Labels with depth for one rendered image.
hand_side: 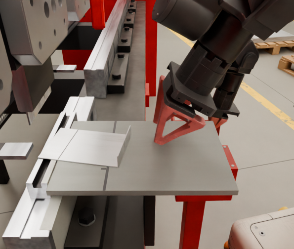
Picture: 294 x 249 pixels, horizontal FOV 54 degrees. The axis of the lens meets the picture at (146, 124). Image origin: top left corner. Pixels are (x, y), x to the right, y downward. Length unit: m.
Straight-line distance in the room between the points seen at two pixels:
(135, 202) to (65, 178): 0.17
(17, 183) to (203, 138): 1.64
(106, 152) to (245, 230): 0.95
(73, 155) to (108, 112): 0.38
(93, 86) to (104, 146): 0.44
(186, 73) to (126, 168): 0.16
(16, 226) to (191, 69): 0.31
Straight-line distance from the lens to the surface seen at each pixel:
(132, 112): 0.82
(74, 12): 0.49
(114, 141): 0.49
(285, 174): 2.11
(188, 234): 1.09
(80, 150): 0.47
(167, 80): 0.42
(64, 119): 0.58
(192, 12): 0.35
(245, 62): 0.76
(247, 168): 2.06
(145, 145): 0.48
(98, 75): 0.88
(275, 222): 1.40
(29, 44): 0.30
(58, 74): 1.10
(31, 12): 0.31
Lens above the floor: 1.29
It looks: 33 degrees down
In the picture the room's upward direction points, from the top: straight up
